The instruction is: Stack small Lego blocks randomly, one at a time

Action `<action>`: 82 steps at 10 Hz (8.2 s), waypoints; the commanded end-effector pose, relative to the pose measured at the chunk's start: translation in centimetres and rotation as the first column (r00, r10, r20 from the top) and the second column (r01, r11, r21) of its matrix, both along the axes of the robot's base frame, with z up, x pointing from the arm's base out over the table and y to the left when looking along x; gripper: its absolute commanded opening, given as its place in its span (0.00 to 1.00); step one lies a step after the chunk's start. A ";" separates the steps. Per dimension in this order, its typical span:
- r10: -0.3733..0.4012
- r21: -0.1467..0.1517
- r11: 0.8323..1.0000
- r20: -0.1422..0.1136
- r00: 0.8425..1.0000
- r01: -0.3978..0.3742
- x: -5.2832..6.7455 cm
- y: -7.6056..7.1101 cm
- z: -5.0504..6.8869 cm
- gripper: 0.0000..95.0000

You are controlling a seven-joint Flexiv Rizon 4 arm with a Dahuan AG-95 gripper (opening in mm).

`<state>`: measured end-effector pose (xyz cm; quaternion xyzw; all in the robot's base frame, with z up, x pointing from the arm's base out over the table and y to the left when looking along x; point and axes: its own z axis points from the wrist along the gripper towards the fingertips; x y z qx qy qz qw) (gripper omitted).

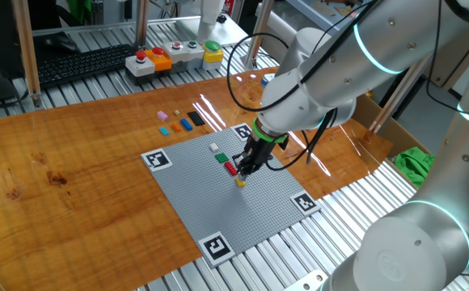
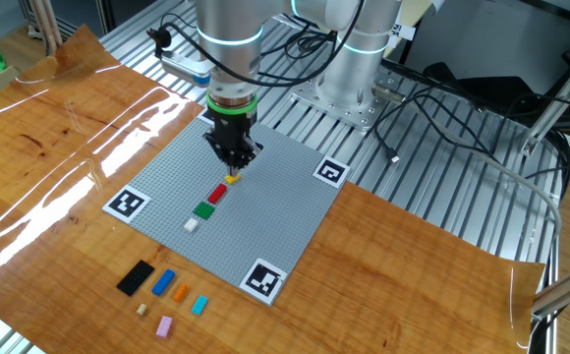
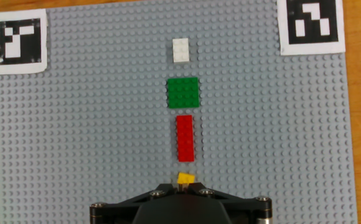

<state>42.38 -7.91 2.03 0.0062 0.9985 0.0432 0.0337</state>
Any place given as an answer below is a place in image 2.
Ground pink lego brick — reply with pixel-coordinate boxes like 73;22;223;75
154;315;174;339

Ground grey lego baseplate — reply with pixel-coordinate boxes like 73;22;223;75
101;110;352;307

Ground cyan lego brick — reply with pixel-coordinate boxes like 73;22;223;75
190;294;209;317

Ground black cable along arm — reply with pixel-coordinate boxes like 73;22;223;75
145;0;365;89

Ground black lego plate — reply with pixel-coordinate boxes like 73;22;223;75
115;259;156;298

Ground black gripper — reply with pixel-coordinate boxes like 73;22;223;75
203;113;265;177

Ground thick grey cable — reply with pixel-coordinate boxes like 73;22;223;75
412;105;564;237

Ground red lego brick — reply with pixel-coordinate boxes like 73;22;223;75
206;182;229;206

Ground wood grain table mat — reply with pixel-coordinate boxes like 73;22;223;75
0;24;546;354

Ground aluminium profile beam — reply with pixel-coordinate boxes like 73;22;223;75
530;255;570;322
520;38;570;157

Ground blue lego brick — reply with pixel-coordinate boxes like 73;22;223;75
150;267;177;297

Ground black loose usb cable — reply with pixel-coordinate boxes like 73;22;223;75
372;92;502;163

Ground tan slanted frame legs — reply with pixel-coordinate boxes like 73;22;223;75
28;0;65;55

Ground green lego plate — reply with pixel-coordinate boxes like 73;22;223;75
192;201;216;221

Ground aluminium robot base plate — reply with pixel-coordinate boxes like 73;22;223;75
289;68;409;133

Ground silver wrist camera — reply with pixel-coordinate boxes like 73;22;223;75
159;48;213;89

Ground white qr label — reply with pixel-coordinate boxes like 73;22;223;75
392;22;417;41

